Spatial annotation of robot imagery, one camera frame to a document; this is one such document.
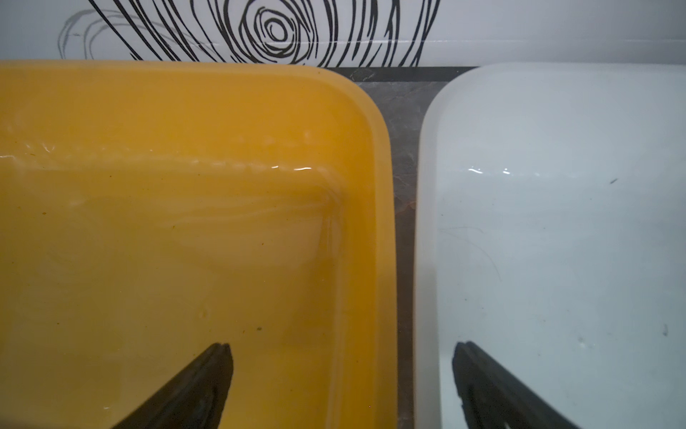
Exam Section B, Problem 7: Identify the white plastic tray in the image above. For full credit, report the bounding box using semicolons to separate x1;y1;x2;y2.
414;64;685;428

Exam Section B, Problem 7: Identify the yellow plastic tray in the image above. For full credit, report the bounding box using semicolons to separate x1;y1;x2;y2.
1;60;398;428

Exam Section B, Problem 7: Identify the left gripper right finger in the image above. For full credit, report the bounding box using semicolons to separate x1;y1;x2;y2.
452;341;577;429

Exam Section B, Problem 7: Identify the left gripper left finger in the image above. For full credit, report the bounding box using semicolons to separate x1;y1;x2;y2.
114;343;234;429

